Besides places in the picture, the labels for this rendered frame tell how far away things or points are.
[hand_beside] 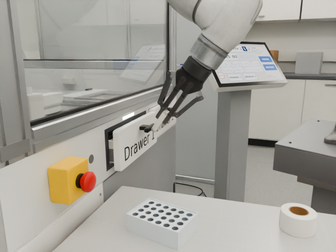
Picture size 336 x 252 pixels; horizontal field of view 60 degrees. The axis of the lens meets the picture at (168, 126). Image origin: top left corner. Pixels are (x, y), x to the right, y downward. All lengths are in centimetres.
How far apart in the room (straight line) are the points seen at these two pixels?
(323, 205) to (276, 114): 273
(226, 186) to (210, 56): 122
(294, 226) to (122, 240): 34
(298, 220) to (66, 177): 45
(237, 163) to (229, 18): 124
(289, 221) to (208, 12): 50
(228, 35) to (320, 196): 60
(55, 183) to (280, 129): 337
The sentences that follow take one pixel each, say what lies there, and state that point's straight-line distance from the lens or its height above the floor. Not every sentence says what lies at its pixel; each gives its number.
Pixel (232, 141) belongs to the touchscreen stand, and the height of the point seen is 62.
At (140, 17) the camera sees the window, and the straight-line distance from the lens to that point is 102.
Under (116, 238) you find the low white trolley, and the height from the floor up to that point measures 76.
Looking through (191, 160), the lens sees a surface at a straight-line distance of 267.
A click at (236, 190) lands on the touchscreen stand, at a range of 192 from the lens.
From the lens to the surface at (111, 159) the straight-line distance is 79.
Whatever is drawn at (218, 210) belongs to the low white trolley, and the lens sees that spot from 72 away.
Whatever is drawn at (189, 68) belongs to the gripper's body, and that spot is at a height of 108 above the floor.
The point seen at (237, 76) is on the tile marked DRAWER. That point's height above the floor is 101.
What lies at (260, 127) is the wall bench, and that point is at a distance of 378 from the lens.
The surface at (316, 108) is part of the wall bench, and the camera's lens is 375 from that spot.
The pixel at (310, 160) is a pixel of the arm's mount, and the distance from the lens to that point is 94.
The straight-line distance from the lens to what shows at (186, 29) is 253.
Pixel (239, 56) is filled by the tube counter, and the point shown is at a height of 111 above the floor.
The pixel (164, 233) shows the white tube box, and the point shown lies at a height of 79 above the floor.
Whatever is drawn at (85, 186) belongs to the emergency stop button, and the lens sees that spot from 57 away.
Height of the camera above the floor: 111
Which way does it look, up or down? 13 degrees down
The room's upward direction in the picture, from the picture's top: straight up
